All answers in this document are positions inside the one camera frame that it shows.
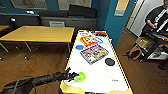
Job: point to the wooden rectangular table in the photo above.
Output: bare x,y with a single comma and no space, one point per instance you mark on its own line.
3,28

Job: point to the interior glass window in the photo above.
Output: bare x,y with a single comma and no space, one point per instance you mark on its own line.
28,4
2,3
75,4

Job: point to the brown black backpack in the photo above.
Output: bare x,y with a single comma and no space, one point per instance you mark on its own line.
134,52

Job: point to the wooden air hockey table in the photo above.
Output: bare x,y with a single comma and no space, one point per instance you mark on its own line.
95,71

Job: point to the white open door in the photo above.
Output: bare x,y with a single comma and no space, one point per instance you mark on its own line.
136,16

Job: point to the yellow wall notice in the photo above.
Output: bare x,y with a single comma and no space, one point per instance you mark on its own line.
121,7

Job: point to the purple board game box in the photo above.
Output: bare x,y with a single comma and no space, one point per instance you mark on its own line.
94,54

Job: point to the green ball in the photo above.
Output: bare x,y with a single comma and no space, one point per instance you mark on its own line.
81,77

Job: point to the long wooden bench table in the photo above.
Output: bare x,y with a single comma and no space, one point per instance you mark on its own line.
40,34

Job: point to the tan tote bag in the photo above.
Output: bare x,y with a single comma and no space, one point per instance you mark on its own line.
144,42

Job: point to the black air hockey pusher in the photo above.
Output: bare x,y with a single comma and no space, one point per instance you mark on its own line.
109,61

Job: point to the red orange flat object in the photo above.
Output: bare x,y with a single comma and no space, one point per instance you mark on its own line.
101,33

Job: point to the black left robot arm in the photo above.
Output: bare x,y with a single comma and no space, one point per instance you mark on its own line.
36,81

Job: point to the red yellow board game box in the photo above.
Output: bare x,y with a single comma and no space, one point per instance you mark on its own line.
88,41

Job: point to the person in dark top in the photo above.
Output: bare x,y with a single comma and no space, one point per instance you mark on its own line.
156,18

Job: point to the small blue disc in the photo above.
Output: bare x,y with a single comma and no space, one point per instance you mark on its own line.
79,47

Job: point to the dark grey sofa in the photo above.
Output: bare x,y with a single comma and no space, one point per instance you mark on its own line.
80,22
26,20

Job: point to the black sofa back cushion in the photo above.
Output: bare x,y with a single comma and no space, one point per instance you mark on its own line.
82,11

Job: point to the white wall outlet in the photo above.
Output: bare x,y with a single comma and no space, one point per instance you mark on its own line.
30,12

